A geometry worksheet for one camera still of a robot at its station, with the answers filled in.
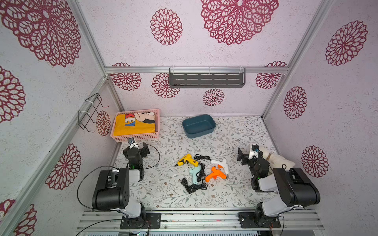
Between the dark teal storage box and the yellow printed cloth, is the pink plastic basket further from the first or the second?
the dark teal storage box

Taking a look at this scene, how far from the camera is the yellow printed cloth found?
1050 mm

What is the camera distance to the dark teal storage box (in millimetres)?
1089
